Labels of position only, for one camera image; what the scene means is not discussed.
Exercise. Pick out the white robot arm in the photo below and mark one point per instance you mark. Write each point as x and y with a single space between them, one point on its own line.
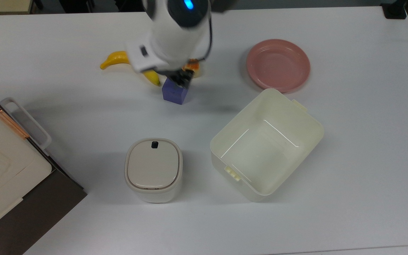
175 35

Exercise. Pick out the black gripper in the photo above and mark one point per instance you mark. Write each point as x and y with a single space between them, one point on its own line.
168 73

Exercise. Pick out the dark brown drawer unit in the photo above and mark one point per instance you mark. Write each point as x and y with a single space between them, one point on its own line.
41 216

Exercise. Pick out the small cream lidded bin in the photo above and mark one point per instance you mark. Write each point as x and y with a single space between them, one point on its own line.
153 168

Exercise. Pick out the cream cabinet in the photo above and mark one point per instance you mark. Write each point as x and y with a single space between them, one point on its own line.
2 166

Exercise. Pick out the purple cube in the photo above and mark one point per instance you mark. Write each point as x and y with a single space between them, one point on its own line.
174 94

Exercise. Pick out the cream open plastic box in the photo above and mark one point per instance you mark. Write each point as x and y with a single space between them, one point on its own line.
266 152

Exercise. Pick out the black stand base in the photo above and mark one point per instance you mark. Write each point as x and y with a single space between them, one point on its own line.
394 10

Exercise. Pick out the yellow toy banana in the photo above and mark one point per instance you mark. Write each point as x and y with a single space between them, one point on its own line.
115 58

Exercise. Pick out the pink plate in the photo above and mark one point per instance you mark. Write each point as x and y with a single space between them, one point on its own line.
278 65

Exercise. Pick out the toy salmon sushi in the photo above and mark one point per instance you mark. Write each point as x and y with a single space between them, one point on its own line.
194 67

